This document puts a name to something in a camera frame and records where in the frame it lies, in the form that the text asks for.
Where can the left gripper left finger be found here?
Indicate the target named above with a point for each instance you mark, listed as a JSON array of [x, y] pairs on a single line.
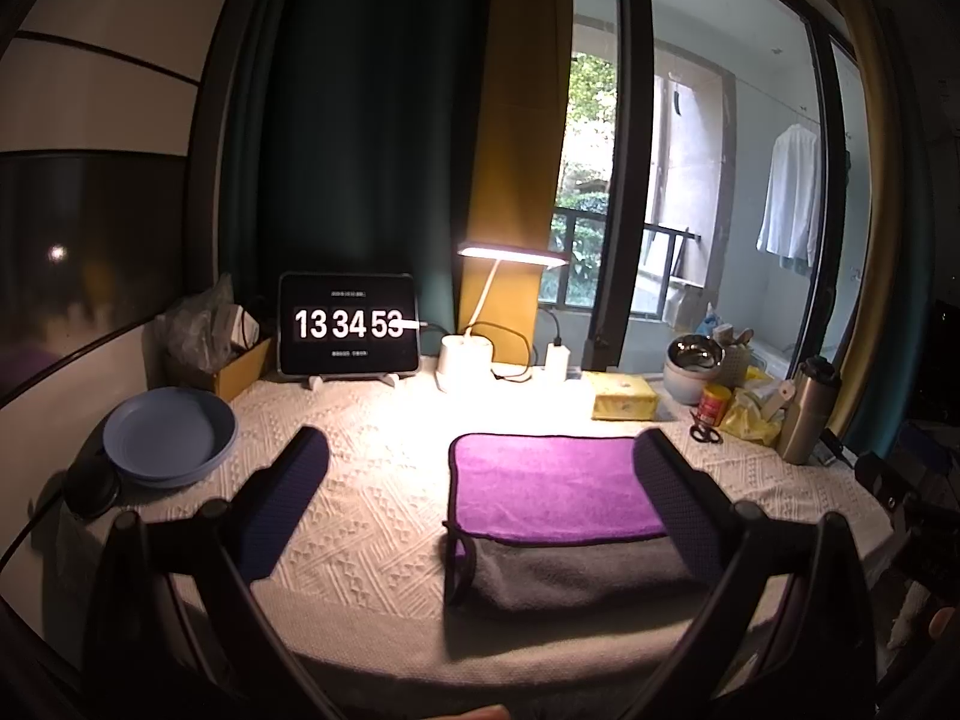
[[265, 513]]

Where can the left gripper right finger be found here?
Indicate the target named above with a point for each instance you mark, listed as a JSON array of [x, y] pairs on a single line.
[[695, 512]]

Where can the purple and grey towel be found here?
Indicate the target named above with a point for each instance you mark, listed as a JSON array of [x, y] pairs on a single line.
[[543, 526]]

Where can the black scissors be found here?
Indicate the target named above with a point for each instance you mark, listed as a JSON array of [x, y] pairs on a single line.
[[704, 434]]

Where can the yellow plastic bag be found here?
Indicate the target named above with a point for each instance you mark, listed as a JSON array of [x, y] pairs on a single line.
[[744, 420]]

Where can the red tin can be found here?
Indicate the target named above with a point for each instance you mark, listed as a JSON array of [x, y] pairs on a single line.
[[713, 404]]

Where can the blue plastic plate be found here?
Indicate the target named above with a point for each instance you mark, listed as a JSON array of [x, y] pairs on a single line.
[[170, 437]]

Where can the white ceramic bowl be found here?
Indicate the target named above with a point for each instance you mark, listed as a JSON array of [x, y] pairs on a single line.
[[685, 384]]

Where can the cardboard box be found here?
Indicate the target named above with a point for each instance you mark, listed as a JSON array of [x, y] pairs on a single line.
[[240, 373]]

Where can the yellow tissue pack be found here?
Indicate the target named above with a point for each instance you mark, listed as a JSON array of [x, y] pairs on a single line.
[[621, 397]]

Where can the stainless steel bowl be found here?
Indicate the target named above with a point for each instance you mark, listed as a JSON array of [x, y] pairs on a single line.
[[695, 353]]

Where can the stainless steel thermos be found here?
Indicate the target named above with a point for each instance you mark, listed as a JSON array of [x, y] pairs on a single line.
[[817, 384]]

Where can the clear plastic bag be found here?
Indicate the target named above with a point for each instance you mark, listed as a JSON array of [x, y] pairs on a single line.
[[187, 333]]

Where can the tablet showing clock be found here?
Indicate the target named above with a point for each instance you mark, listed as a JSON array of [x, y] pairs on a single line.
[[342, 325]]

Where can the white power adapter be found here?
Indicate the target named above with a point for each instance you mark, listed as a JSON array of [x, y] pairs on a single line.
[[556, 362]]

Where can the white desk lamp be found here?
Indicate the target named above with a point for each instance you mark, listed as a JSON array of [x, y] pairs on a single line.
[[466, 360]]

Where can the white hanging shirt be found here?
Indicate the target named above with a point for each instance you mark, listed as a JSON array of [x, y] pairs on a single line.
[[791, 220]]

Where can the yellow curtain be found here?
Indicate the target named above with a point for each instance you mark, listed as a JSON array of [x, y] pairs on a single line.
[[518, 151]]

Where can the dark green curtain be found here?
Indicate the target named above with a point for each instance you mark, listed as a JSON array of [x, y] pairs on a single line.
[[349, 142]]

